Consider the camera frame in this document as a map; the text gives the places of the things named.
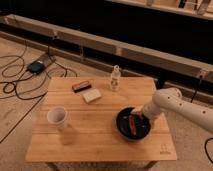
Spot dark ceramic bowl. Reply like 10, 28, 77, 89
116, 107, 151, 140

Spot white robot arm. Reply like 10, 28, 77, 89
131, 88, 213, 134

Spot orange item in bowl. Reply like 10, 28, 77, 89
129, 115, 137, 135

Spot clear plastic bottle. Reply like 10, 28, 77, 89
110, 65, 121, 91

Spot beige sponge block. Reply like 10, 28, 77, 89
83, 89, 101, 103

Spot brown black eraser block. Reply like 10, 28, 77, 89
72, 81, 92, 93

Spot wooden table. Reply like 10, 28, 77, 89
26, 77, 177, 162

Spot white paper cup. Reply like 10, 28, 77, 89
47, 106, 68, 130

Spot black cable right floor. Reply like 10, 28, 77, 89
203, 136, 213, 165

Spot black floor cables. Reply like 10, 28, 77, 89
0, 39, 78, 144

